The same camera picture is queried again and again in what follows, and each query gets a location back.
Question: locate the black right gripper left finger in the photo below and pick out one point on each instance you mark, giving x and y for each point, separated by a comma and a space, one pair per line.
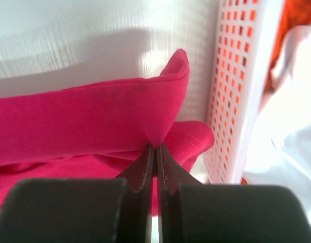
135, 218

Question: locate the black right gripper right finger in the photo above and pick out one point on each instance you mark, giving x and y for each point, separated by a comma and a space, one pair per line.
170, 175

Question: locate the magenta t shirt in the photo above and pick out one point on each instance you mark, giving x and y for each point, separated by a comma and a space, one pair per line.
98, 130

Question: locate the white t shirt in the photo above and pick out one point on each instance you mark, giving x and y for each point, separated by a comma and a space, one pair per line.
279, 151

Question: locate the white perforated plastic basket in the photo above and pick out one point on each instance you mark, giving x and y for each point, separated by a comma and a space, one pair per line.
244, 42

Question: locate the orange t shirt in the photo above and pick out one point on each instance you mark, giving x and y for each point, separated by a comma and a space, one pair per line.
280, 36

